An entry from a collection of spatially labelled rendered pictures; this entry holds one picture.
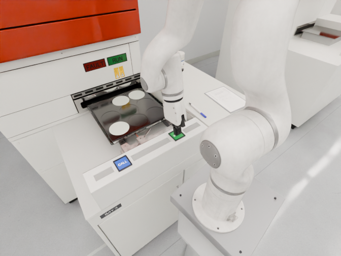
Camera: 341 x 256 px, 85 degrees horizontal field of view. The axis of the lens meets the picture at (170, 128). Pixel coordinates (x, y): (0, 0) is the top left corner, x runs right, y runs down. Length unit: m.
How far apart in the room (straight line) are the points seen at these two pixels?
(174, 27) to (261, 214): 0.68
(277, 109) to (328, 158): 2.10
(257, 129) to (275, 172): 1.70
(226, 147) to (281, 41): 0.20
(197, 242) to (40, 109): 0.98
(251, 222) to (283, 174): 1.39
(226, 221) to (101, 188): 0.45
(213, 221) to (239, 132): 0.41
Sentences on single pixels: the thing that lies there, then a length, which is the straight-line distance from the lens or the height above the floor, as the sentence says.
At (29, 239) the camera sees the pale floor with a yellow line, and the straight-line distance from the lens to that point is 1.92.
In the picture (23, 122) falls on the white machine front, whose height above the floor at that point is 0.91.
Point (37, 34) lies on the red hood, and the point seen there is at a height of 1.30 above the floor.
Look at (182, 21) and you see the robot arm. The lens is 0.55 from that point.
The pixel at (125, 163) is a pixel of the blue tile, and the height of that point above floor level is 0.96.
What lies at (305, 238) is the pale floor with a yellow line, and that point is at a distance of 1.90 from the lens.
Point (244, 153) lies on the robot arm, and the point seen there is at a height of 1.26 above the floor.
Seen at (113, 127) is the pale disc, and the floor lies 0.90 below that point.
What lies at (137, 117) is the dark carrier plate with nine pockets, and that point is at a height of 0.90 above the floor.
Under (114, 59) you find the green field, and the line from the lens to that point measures 1.17.
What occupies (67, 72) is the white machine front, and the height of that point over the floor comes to 1.10.
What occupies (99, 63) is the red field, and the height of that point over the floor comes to 1.10.
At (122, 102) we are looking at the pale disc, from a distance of 1.15.
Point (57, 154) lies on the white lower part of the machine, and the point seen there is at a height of 0.60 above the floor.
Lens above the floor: 1.55
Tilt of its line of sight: 44 degrees down
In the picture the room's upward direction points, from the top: straight up
